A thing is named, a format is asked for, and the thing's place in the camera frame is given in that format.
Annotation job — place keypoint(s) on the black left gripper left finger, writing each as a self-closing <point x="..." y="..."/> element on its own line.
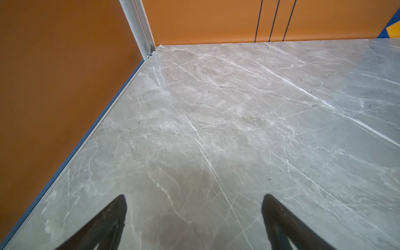
<point x="102" y="232"/>

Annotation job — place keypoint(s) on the silver aluminium corner post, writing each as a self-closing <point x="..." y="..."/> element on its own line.
<point x="137" y="19"/>

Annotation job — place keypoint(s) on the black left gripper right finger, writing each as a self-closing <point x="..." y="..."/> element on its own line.
<point x="284" y="229"/>

